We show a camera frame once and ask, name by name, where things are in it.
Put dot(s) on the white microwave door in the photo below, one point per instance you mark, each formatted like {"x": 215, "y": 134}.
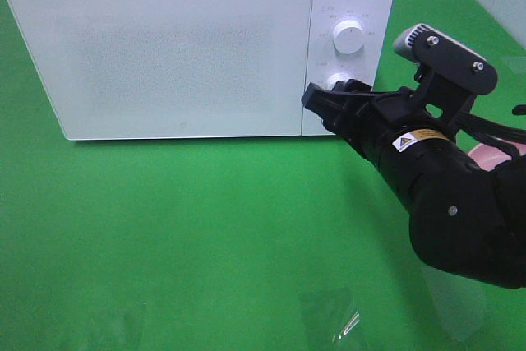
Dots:
{"x": 141, "y": 69}

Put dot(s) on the upper white microwave knob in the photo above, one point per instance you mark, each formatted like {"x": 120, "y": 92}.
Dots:
{"x": 348, "y": 36}

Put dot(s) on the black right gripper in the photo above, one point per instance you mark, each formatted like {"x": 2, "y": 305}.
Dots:
{"x": 370, "y": 121}

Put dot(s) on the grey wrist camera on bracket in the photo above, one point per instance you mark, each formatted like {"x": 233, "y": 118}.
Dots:
{"x": 450, "y": 75}

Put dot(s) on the lower white microwave knob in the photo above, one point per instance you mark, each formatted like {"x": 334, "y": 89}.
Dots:
{"x": 333, "y": 79}

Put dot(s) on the white microwave knob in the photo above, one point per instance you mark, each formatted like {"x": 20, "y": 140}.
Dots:
{"x": 333, "y": 79}
{"x": 348, "y": 36}

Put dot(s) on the pink round plate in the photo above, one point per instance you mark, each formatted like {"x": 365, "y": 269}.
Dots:
{"x": 486, "y": 157}

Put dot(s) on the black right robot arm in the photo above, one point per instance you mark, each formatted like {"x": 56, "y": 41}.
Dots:
{"x": 463, "y": 219}

